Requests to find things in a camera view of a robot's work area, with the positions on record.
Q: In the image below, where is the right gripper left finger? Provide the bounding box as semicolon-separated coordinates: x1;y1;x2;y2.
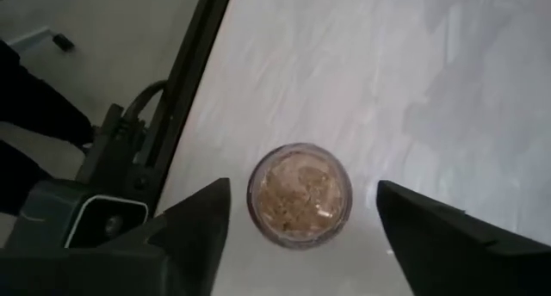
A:
0;178;232;296

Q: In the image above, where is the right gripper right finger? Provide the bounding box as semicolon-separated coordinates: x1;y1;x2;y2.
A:
377;180;551;296

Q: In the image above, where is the small cork-stoppered saffron jar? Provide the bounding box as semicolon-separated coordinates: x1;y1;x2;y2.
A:
246;142;354;250

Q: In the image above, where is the person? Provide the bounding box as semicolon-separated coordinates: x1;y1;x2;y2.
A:
0;40;96;215

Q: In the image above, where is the office chair base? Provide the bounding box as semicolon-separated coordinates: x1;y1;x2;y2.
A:
6;25;77;52

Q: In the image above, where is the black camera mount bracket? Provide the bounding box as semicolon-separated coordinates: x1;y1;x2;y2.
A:
75;102;152;189

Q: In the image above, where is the table-level camera housing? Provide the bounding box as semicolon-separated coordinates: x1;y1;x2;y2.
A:
3;177;150;250

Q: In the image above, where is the black camera cable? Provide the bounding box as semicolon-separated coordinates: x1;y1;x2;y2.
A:
122;79;169;123

